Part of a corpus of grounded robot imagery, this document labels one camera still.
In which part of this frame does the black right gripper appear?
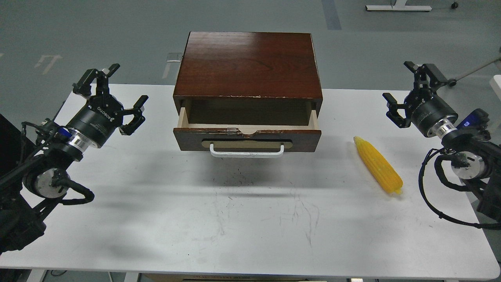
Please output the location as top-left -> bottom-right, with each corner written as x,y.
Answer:
382,61 -> 458,137

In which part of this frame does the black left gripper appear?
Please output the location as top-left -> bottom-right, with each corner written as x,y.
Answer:
66,63 -> 149,148

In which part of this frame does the yellow corn cob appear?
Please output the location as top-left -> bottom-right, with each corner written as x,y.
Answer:
353,136 -> 403,195

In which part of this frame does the wooden drawer with white handle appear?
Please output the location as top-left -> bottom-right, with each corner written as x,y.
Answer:
173,107 -> 322,158

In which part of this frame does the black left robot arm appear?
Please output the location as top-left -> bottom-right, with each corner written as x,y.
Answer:
1,63 -> 148,252

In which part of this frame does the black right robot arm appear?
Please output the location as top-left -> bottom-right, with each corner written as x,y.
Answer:
383,61 -> 501,230

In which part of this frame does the dark wooden drawer cabinet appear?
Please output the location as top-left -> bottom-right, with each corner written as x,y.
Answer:
173,31 -> 323,112

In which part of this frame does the chair base with caster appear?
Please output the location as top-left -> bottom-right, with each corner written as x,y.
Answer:
446,54 -> 501,87

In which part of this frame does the white table leg base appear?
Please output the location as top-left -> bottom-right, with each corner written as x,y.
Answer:
365,0 -> 433,12

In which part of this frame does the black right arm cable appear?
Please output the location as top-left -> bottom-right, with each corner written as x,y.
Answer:
418,148 -> 501,230

